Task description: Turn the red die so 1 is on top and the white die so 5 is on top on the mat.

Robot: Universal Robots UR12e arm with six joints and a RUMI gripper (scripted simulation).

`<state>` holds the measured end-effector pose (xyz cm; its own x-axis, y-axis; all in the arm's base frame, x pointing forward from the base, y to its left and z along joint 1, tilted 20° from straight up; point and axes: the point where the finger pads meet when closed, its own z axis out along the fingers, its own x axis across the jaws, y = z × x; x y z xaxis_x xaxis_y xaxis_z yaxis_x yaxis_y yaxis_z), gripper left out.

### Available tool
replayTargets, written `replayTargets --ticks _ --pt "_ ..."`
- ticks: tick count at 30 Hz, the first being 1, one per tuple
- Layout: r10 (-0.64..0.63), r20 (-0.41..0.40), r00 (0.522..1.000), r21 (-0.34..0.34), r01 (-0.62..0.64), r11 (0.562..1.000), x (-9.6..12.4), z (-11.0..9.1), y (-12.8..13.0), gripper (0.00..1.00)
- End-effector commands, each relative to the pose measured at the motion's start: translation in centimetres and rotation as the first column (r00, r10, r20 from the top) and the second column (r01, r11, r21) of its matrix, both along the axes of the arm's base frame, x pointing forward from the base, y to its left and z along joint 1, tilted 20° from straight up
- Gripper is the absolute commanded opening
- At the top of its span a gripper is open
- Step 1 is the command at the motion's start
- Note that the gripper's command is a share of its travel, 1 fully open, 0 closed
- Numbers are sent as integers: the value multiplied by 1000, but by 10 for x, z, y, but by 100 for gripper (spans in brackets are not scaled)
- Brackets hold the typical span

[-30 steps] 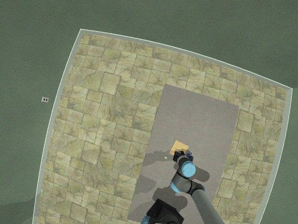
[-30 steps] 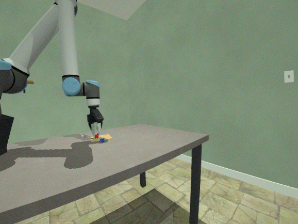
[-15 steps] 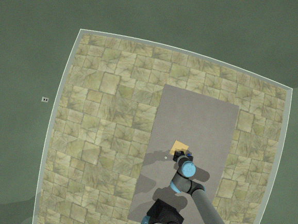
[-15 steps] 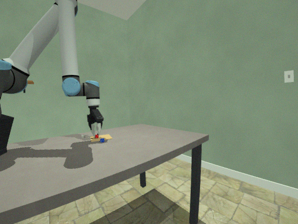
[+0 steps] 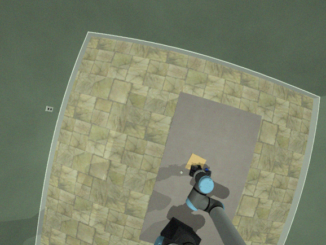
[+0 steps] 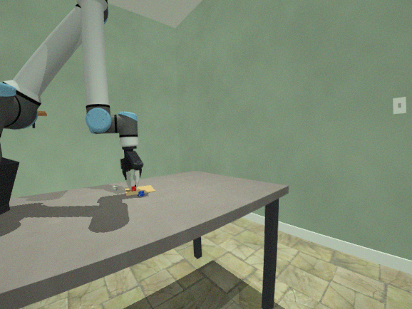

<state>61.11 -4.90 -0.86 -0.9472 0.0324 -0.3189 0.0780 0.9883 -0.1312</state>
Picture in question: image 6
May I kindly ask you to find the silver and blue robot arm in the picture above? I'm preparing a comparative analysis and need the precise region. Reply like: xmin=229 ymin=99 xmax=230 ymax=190
xmin=0 ymin=0 xmax=138 ymax=147

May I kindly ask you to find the tan flat mat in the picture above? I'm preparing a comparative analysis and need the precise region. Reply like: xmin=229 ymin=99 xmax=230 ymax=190
xmin=125 ymin=185 xmax=155 ymax=196

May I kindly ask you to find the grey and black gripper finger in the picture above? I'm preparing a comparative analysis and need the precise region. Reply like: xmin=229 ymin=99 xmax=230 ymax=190
xmin=122 ymin=165 xmax=132 ymax=191
xmin=133 ymin=168 xmax=142 ymax=189

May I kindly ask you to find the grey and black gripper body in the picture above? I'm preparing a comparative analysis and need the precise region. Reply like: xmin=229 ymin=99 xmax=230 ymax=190
xmin=120 ymin=146 xmax=137 ymax=171

